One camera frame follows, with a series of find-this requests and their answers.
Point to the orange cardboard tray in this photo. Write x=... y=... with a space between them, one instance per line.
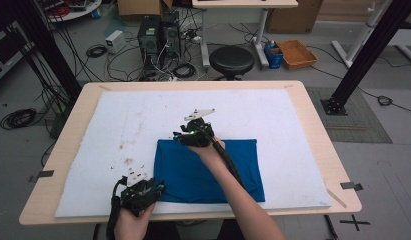
x=296 y=53

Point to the round white table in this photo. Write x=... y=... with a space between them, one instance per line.
x=76 y=10

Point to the person's dark clothing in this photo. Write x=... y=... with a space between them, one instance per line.
x=186 y=231

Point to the person's right hand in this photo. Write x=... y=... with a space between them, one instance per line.
x=208 y=152

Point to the black tape cross mark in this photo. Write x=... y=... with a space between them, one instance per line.
x=354 y=222

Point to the white metal stand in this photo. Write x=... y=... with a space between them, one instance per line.
x=359 y=36

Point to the large brown cardboard box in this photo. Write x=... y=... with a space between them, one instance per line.
x=293 y=16

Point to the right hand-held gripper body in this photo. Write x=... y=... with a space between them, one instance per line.
x=199 y=135

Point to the white power supply box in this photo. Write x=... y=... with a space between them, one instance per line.
x=114 y=40

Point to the black round stool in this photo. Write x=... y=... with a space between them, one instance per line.
x=231 y=60

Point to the black computer tower green label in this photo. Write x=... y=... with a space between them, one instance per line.
x=149 y=40

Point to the thin wooden stick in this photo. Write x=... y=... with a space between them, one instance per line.
x=337 y=198

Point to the grey tape strip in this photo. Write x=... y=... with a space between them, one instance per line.
x=353 y=186
x=43 y=175

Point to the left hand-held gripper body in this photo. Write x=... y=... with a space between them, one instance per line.
x=136 y=196

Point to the black metal frame post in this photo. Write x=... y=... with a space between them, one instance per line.
x=49 y=50
x=369 y=53

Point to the blue box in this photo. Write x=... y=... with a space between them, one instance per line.
x=274 y=59

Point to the grey floor mat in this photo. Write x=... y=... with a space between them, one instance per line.
x=363 y=133

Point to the blue printed t-shirt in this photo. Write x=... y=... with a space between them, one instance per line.
x=179 y=173

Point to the white-legged wooden desk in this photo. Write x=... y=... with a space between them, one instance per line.
x=243 y=3

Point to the grey metal rack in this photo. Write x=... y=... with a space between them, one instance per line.
x=6 y=56

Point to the white felt mat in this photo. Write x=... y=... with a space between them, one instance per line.
x=259 y=110

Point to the person's left hand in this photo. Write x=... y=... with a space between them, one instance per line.
x=133 y=225

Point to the small brown cardboard box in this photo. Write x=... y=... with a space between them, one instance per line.
x=139 y=6

